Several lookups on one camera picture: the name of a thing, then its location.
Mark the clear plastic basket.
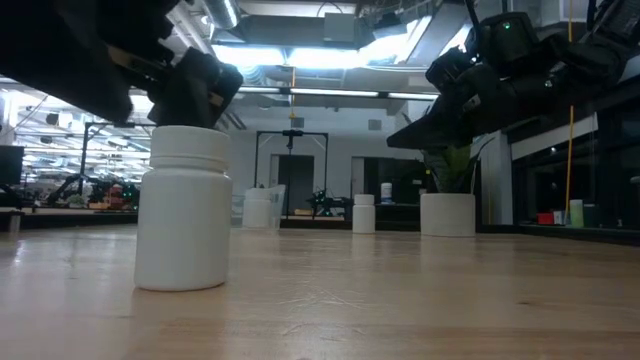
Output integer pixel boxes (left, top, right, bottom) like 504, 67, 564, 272
232, 183, 287, 231

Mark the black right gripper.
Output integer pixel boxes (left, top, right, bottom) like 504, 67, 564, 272
386, 12, 561, 151

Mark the light green cup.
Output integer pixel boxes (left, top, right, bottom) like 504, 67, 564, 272
569, 198, 585, 229

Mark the black robot with green lights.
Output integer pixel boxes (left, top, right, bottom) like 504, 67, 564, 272
307, 187, 354, 219

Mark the green snake plant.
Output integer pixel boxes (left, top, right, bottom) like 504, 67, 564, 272
422, 137, 494, 195

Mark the black monitor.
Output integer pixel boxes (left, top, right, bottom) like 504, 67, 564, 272
0, 144, 25, 186

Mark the long LED light bar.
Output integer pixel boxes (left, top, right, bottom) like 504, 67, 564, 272
0, 74, 441, 102

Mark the black robot station frame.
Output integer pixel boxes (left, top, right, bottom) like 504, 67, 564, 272
81, 121, 152, 197
253, 129, 330, 220

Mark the white plant pot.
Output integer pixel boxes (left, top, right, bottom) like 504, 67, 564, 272
419, 193, 477, 238

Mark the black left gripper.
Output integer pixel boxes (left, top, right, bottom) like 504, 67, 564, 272
0, 0, 224, 129

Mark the silver ventilation duct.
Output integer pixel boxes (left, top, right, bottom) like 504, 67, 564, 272
199, 0, 242, 30

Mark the bright ceiling light panel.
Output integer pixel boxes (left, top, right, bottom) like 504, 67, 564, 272
209, 14, 474, 72

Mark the white pill bottle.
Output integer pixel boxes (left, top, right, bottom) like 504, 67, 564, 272
241, 187, 274, 229
351, 193, 377, 235
132, 124, 235, 293

